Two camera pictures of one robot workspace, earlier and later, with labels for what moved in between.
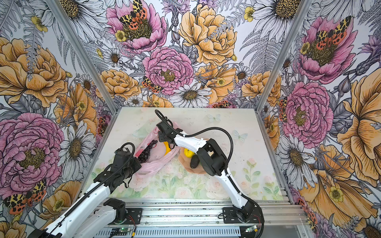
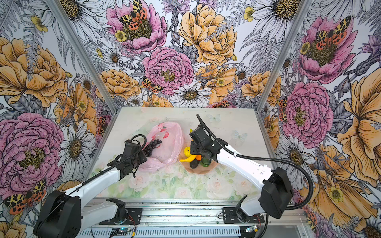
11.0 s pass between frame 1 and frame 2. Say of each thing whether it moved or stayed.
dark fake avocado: stayed
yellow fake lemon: stayed
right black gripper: moved
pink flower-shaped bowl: stayed
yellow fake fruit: moved
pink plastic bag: stayed
